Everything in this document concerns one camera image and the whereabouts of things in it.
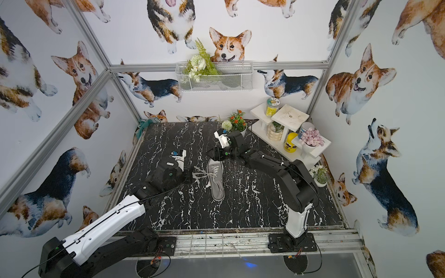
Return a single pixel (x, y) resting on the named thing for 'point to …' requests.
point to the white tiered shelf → (291, 118)
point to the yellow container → (288, 146)
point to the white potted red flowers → (236, 121)
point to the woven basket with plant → (274, 131)
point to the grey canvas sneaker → (215, 171)
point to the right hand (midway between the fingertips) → (214, 145)
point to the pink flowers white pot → (310, 140)
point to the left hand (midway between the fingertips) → (193, 162)
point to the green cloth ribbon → (142, 125)
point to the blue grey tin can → (305, 126)
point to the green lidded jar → (272, 106)
